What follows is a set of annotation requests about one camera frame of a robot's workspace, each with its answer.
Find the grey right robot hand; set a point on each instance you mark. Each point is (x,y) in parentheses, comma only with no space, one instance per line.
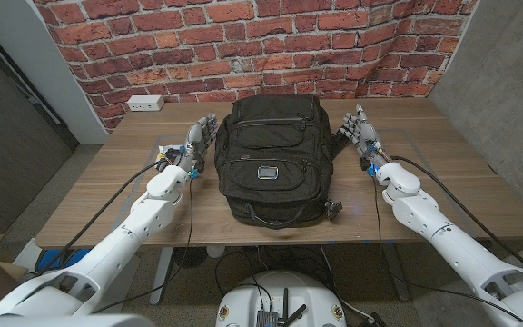
(368,136)

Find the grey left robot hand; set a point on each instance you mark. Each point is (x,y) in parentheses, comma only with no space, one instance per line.
(195,143)

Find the black backpack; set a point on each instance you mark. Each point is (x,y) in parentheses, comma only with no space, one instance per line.
(273,145)

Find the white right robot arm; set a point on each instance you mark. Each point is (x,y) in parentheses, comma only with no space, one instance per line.
(447,245)

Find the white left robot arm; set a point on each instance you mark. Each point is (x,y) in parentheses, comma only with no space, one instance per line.
(121,236)

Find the white power strip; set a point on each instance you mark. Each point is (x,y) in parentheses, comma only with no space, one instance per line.
(145,103)

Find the red brick print backdrop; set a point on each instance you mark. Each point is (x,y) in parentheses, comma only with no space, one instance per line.
(243,45)

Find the black round floor object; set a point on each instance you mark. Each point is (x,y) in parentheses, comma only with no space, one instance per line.
(190,257)

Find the white table leg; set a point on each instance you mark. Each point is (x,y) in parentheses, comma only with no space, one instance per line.
(160,277)

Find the grey table leg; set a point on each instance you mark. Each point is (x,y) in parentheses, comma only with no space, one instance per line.
(397,272)

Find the white robot torso base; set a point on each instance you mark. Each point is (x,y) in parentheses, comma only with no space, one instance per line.
(243,300)

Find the upright black antenna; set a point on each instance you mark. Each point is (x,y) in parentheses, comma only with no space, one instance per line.
(285,304)

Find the blue black floor pad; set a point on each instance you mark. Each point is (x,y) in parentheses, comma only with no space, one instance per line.
(52,261)

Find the small grey computer box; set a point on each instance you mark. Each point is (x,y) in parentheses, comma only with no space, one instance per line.
(267,319)

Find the slanted black antenna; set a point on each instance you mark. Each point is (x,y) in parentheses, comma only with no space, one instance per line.
(298,313)

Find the tan cardboard piece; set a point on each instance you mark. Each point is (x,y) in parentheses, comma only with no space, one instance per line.
(12,270)

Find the white robot chest edge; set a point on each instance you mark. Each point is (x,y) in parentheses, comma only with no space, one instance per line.
(62,322)

